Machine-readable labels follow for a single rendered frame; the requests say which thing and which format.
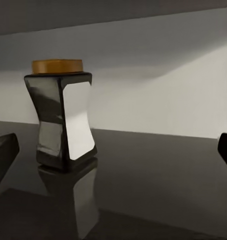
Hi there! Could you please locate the bottle of coffee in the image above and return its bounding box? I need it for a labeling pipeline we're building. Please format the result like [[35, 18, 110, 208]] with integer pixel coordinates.
[[23, 59, 98, 172]]

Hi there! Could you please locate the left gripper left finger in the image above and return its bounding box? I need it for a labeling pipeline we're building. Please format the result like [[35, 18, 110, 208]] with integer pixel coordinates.
[[0, 133, 20, 183]]

